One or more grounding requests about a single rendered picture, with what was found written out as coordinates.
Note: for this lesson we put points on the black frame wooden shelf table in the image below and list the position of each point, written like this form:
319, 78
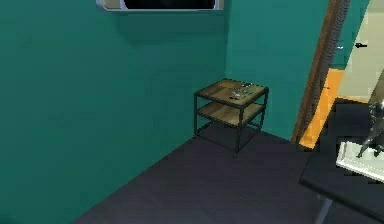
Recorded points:
230, 111

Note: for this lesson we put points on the white tray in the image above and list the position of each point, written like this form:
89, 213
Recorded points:
358, 163

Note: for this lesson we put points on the small grey keys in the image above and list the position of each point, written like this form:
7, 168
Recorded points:
240, 91

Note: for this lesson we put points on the grey metallic statue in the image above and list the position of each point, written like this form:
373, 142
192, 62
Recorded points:
375, 123

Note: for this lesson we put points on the brown wooden room door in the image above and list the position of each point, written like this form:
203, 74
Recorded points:
320, 71

